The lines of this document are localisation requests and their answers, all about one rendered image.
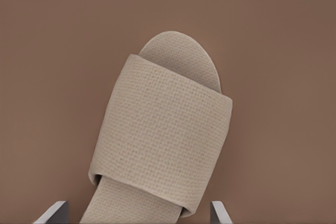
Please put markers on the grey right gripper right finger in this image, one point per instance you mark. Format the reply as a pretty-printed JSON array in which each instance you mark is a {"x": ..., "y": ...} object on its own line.
[{"x": 219, "y": 213}]

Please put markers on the beige woven open-toe slipper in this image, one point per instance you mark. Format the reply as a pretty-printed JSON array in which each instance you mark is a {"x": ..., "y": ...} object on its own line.
[{"x": 162, "y": 119}]

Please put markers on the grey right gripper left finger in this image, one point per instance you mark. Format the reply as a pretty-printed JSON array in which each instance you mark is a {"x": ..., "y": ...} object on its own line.
[{"x": 56, "y": 213}]

